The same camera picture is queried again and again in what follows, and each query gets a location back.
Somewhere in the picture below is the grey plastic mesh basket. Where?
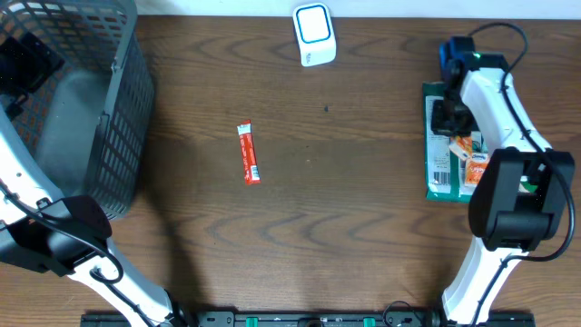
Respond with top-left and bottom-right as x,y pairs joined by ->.
1,0 -> 154,219

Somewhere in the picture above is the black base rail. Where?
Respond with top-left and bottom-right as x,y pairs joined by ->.
80,308 -> 537,327

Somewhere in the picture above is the white barcode scanner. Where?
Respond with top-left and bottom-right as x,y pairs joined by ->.
292,3 -> 337,67

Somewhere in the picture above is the orange white tissue pack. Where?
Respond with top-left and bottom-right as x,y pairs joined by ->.
464,153 -> 489,187

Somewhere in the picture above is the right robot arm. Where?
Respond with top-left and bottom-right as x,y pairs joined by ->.
428,36 -> 576,326

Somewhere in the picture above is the green 3M package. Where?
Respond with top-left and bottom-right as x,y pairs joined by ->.
422,83 -> 476,203

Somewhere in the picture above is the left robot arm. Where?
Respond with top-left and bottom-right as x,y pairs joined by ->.
1,32 -> 196,326

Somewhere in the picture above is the red snack packet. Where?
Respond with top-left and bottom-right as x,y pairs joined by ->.
237,120 -> 261,185

